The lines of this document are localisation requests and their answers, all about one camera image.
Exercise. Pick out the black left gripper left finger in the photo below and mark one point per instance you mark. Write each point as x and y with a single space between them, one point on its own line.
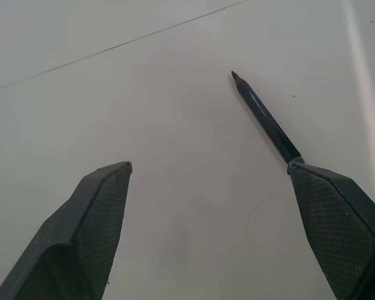
81 237

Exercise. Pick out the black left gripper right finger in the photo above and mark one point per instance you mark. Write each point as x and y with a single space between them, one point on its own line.
337 231

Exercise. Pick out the black marker pen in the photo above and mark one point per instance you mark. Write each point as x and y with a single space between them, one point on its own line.
262 114

